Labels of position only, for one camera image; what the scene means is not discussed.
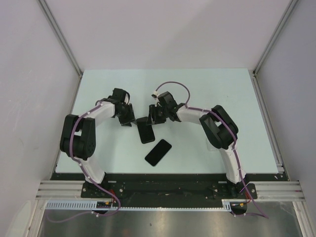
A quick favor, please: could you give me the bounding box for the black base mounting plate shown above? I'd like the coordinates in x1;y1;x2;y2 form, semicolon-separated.
51;173;288;208

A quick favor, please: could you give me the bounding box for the clear phone case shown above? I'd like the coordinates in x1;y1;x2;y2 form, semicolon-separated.
206;138;218;152

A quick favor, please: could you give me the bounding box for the front aluminium frame rail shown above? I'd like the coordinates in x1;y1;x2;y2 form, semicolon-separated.
36;181;305;201

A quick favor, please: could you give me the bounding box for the black smartphone on table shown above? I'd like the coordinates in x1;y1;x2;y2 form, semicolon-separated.
145;139;172;167

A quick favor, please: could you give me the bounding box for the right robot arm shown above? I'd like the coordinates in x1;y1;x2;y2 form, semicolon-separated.
148;103;246;198

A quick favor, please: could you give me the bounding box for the left aluminium frame post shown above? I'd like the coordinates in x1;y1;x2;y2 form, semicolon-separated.
37;0;83;79

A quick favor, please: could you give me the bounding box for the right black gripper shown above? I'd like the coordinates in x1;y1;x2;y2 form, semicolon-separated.
147;105;169;126

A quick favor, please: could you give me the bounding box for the right aluminium frame post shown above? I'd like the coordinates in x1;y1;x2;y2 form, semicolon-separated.
252;0;301;77

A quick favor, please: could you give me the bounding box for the aluminium frame post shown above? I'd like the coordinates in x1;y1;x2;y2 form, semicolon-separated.
37;0;83;79
252;0;301;77

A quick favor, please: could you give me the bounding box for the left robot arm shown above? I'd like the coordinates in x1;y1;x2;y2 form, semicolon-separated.
60;99;135;198

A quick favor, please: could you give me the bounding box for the right aluminium side rail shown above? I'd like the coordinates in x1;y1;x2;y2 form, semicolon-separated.
249;71;286;173

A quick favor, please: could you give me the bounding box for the white slotted cable duct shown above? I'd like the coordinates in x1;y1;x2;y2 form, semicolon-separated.
45;200;246;212

